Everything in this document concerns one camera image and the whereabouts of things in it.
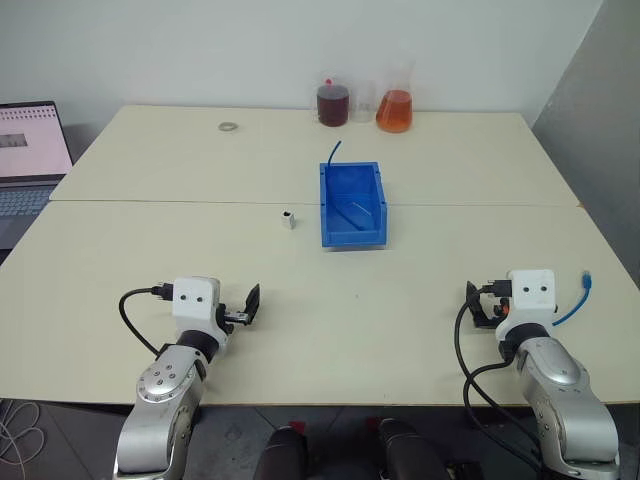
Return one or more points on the small white connector block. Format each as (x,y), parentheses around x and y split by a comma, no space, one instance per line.
(288,220)

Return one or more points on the beaker with dark red liquid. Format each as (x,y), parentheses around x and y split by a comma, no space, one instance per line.
(332,107)

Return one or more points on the dark rounded shape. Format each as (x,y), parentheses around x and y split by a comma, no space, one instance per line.
(282,455)

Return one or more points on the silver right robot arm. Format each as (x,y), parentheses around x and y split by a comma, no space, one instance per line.
(565,400)

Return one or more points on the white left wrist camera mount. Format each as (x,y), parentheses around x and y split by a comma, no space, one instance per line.
(192,312)

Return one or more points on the flask with orange liquid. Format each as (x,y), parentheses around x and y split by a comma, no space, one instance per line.
(396,115)

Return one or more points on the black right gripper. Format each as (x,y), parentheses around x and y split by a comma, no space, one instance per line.
(501,306)

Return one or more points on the blue plastic storage bin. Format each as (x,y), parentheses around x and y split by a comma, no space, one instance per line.
(350,240)

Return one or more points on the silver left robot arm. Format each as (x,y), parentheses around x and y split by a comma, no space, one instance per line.
(160,395)

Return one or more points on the open grey laptop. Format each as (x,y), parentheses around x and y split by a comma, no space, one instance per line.
(27,150)

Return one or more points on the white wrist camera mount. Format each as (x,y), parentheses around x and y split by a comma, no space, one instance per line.
(532,305)
(192,312)

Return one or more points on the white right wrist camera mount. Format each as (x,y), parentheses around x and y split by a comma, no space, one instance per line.
(532,305)

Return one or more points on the empty clear glass beaker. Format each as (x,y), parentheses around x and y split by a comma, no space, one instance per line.
(364,107)

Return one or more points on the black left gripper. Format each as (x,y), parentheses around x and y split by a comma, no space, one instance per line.
(225,330)

